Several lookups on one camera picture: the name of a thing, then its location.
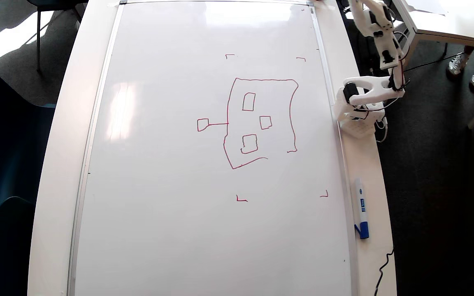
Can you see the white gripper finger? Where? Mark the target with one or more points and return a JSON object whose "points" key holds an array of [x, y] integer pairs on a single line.
{"points": [[358, 12]]}

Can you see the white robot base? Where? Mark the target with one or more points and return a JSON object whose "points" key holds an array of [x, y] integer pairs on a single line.
{"points": [[360, 125]]}

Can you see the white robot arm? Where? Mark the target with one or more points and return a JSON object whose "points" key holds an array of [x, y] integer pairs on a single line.
{"points": [[375, 92]]}

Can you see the blue whiteboard marker pen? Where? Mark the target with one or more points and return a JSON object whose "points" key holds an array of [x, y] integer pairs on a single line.
{"points": [[361, 205]]}

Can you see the large whiteboard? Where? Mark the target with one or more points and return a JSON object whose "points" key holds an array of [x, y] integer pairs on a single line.
{"points": [[159, 185]]}

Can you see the white side table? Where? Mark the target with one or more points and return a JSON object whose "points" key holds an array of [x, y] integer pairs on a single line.
{"points": [[447, 24]]}

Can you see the person's bare leg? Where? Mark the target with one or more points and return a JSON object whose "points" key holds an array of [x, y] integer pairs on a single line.
{"points": [[469, 50]]}

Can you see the dark blue chair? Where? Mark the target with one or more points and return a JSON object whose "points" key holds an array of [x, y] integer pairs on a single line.
{"points": [[6, 144], [6, 246]]}

